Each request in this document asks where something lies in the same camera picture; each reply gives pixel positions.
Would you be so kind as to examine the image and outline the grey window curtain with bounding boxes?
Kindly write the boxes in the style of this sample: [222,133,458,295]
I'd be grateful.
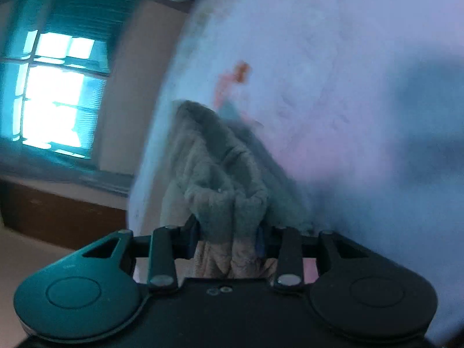
[1,138,134,196]

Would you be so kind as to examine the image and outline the bright barred window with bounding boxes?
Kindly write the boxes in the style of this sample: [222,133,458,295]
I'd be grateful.
[1,0,140,160]

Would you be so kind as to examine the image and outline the beige fleece pant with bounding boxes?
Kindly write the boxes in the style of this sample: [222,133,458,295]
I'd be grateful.
[160,101,314,279]

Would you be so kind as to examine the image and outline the pink floral bed sheet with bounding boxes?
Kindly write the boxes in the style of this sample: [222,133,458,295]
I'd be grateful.
[128,0,463,344]

